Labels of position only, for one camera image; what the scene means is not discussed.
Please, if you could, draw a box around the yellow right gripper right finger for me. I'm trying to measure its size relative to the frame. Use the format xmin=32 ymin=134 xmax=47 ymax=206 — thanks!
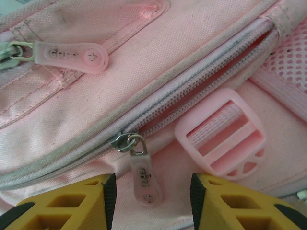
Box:
xmin=190 ymin=172 xmax=307 ymax=230

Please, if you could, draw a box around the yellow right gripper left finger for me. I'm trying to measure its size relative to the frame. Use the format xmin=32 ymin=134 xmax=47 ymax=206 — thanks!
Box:
xmin=0 ymin=172 xmax=118 ymax=230

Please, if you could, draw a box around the pink backpack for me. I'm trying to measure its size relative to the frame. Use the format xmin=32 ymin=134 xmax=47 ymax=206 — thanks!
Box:
xmin=0 ymin=0 xmax=307 ymax=230

